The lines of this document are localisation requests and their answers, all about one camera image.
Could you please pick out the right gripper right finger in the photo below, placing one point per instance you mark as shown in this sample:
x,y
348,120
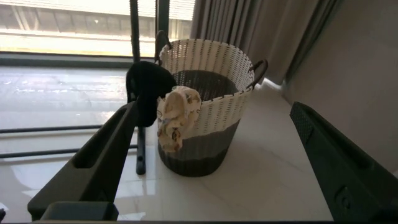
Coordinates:
x,y
357,193

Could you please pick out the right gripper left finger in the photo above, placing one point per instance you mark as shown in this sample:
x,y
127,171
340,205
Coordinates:
x,y
93,186

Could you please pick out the cream printed garment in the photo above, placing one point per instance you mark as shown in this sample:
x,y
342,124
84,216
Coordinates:
x,y
177,118

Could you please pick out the black clothes rack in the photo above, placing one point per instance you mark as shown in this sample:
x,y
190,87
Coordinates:
x,y
140,149

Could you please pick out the white laundry basket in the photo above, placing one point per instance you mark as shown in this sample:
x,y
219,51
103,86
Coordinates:
x,y
217,118

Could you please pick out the black garment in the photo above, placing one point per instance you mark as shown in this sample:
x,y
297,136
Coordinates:
x,y
149,84

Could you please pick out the window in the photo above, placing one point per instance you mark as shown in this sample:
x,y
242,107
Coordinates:
x,y
77,31

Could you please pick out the beige curtain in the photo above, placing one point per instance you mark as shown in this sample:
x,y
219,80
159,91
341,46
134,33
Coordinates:
x,y
248,25

